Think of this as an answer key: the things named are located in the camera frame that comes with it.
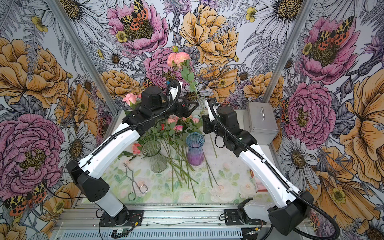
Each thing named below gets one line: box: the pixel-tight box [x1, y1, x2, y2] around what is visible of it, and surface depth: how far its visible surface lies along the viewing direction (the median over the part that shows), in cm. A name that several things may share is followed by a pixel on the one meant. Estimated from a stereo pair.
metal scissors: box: [123, 163, 148, 202], surface depth 86 cm
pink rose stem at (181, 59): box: [167, 46, 204, 114], surface depth 72 cm
